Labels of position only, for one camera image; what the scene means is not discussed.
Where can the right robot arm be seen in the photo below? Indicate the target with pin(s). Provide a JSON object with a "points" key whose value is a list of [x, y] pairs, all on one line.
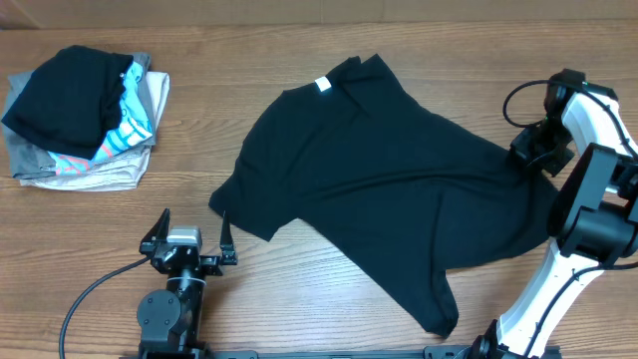
{"points": [[592, 223]]}

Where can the folded black garment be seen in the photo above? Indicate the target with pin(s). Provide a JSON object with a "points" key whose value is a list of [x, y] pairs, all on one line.
{"points": [[71, 101]]}

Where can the black t-shirt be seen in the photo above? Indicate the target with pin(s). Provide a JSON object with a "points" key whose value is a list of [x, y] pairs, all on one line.
{"points": [[404, 193]]}

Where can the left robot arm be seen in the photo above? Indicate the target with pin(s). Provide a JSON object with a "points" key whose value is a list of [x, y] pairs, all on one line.
{"points": [[170, 317]]}

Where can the folded beige garment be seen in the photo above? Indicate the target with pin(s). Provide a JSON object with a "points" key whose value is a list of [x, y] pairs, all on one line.
{"points": [[127, 169]]}

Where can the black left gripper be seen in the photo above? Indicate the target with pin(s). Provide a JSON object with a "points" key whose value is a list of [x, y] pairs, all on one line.
{"points": [[213, 264]]}

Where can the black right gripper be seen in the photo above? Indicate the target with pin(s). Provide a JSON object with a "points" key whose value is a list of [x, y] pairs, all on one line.
{"points": [[553, 167]]}

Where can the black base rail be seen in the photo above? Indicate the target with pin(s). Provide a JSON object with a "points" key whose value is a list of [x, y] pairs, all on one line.
{"points": [[429, 352]]}

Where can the folded blue striped garment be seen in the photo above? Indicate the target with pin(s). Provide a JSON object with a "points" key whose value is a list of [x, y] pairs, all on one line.
{"points": [[134, 128]]}

